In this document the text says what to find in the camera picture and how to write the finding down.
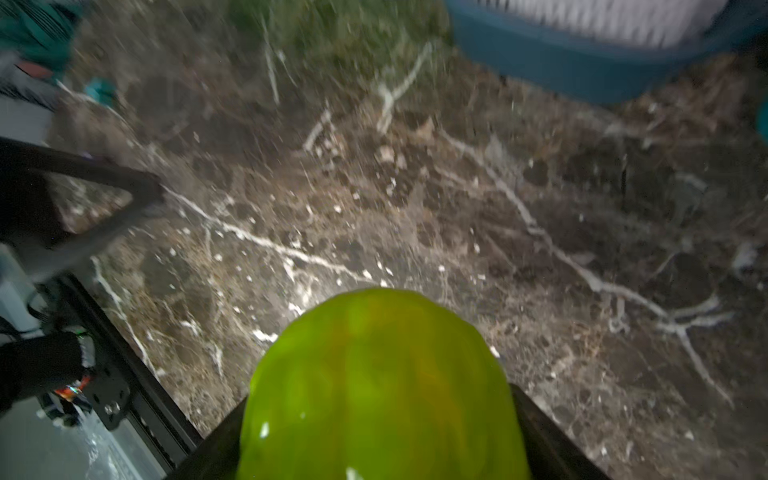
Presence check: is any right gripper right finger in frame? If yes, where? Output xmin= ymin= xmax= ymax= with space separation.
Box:
xmin=509 ymin=384 xmax=610 ymax=480

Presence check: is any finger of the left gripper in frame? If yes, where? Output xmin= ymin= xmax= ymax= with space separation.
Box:
xmin=1 ymin=138 xmax=164 ymax=282

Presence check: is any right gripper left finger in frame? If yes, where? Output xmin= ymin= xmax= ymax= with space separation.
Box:
xmin=164 ymin=395 xmax=247 ymax=479

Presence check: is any custard apple green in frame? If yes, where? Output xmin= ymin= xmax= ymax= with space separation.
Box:
xmin=235 ymin=288 xmax=532 ymax=479

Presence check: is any grey bin of foam nets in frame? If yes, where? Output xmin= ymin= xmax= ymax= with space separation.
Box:
xmin=445 ymin=1 xmax=767 ymax=104

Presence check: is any small teal object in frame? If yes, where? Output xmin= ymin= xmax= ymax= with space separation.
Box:
xmin=83 ymin=78 xmax=117 ymax=108

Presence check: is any black front frame rail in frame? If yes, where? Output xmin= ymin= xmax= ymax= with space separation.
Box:
xmin=53 ymin=275 xmax=202 ymax=475

